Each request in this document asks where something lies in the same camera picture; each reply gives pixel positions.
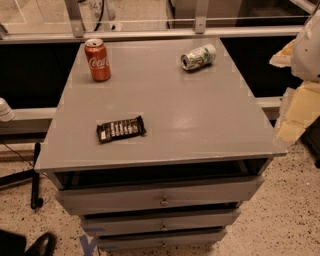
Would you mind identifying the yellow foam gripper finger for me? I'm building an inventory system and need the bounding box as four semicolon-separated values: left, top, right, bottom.
274;81;320;146
269;40;295;68

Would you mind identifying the black rxbar chocolate wrapper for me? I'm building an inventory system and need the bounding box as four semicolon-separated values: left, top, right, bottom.
96;116;146;144

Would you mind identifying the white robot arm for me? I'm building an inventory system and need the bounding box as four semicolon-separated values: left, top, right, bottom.
269;10;320;144

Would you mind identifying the silver green 7up can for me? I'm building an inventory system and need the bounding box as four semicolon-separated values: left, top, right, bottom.
181;44;216;71

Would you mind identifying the red coca-cola can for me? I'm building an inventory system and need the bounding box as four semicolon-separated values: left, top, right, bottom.
84;39;111;81

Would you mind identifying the grey metal railing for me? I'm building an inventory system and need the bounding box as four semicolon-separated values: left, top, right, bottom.
0;0;319;44

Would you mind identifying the middle grey drawer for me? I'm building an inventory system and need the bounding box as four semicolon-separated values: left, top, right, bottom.
81;209;240;236

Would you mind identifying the grey drawer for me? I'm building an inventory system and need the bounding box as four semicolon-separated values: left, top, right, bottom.
56;176;264;215
98;228;226;251
81;209;240;236

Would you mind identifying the grey drawer cabinet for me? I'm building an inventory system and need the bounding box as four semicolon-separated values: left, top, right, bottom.
34;37;288;252

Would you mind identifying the bottom grey drawer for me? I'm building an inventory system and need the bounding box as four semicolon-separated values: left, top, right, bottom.
98;228;226;251

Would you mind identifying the top grey drawer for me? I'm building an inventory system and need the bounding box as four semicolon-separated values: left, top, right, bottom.
56;176;264;215

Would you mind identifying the blue tape mark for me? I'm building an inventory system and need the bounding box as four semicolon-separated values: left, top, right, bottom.
79;233;107;256

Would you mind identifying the white cylindrical object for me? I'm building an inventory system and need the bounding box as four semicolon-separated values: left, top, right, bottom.
0;98;15;122

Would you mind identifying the black tripod leg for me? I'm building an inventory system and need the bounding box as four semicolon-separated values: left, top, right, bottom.
0;142;43;210

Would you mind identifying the black shoe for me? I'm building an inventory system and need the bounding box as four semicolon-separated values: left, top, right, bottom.
23;232;57;256

